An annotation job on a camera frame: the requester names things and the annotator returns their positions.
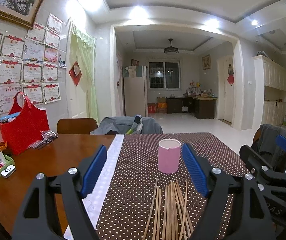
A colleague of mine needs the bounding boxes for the red diamond wall decoration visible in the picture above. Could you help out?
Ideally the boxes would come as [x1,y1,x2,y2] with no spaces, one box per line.
[69,61,82,86]

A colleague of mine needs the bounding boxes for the white tall cabinet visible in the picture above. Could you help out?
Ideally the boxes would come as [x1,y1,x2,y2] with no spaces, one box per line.
[253,55,286,129]

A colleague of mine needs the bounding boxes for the red hanging door ornament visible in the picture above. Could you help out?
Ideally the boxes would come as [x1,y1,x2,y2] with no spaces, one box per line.
[227,64,235,86]

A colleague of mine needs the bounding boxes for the wooden chopstick leftmost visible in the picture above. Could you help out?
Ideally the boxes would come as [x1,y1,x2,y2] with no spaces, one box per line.
[142,179,158,240]

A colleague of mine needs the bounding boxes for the dark window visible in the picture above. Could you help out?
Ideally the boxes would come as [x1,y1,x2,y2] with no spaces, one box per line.
[148,62,180,89]

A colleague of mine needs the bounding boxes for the pink cylindrical cup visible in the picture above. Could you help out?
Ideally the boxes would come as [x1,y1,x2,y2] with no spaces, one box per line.
[158,139,181,174]

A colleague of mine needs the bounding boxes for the brown wooden chair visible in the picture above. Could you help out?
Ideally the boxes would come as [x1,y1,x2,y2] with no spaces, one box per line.
[57,118,98,134]

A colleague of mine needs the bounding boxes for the dark wooden desk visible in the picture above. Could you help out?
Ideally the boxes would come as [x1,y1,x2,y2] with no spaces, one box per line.
[166,95,217,119]

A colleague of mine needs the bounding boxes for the green curtain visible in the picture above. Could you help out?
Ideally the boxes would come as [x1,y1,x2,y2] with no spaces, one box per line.
[69,23,98,121]

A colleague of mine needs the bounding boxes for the round ceiling lamp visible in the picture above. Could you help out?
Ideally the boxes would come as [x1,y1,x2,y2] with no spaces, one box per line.
[164,38,179,55]

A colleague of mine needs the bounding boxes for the wooden chopstick right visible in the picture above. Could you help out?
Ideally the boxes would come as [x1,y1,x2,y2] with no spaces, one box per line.
[179,181,188,240]

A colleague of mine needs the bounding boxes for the wooden chopstick centre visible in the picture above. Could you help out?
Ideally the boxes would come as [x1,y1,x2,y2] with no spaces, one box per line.
[169,181,176,239]

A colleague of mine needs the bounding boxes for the white small device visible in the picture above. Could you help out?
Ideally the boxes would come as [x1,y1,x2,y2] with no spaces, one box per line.
[1,165,16,178]

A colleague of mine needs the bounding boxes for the framed picture far wall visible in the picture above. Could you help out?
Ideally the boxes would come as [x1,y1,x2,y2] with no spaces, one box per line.
[202,55,211,70]

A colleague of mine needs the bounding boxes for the white refrigerator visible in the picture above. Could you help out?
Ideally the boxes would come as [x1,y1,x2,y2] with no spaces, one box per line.
[123,66,148,117]

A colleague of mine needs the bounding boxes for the red tote bag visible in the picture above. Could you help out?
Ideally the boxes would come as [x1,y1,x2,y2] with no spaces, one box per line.
[0,92,50,155]

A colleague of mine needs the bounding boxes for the grey jacket on chair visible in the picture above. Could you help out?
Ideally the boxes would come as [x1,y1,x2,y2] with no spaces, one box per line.
[90,115,163,135]

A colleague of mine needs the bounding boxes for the red cardboard box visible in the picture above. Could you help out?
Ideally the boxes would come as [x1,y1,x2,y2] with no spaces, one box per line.
[148,102,157,114]

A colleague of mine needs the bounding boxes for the brown polka dot mat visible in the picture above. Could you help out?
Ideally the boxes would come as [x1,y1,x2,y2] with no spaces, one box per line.
[96,133,249,239]

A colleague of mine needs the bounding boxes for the dark jacket on chair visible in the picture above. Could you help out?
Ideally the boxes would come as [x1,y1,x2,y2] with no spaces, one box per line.
[251,124,286,173]

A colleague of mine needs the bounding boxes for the plastic packet of pens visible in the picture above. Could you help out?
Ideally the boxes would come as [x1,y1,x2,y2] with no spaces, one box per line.
[29,130,58,149]

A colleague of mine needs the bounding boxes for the wooden chopstick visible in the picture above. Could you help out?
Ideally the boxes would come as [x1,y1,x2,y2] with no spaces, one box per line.
[142,179,158,240]
[155,188,161,240]
[179,181,188,240]
[169,181,176,239]

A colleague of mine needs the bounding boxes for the orange cardboard box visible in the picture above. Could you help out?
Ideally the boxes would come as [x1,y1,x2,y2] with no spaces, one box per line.
[157,96,167,113]

